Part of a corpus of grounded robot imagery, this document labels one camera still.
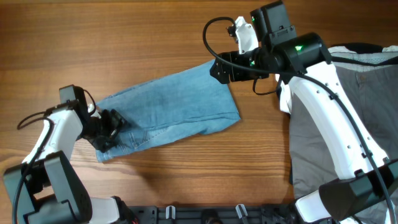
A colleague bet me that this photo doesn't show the light blue denim jeans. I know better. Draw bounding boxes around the light blue denim jeans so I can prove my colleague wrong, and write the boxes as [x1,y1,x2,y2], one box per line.
[96,61,241,162]

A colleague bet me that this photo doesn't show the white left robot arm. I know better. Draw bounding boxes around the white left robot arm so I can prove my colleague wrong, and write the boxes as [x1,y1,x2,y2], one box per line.
[3,101,139,223]

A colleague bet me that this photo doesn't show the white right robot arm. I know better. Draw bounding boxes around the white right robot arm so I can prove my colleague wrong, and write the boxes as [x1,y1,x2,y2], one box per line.
[211,33,397,223]

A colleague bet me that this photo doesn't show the black and grey mesh garment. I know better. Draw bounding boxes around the black and grey mesh garment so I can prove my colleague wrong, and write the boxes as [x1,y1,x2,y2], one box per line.
[328,42,397,72]

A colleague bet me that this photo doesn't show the grey shorts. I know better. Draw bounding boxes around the grey shorts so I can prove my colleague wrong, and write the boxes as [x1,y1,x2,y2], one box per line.
[289,63,398,224]

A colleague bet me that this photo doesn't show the black base rail with clips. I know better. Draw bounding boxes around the black base rail with clips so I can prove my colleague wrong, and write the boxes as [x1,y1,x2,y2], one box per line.
[130,204,303,224]

